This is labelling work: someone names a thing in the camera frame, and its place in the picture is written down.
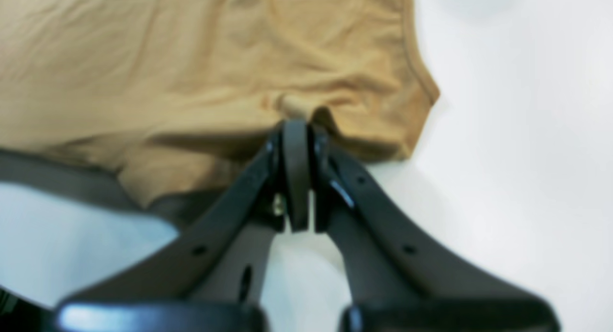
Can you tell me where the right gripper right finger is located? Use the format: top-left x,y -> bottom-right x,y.
309,126 -> 561,332

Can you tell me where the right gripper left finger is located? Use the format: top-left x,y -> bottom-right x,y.
55,120 -> 309,332

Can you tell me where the brown t-shirt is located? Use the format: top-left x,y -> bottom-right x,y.
0,0 -> 440,207

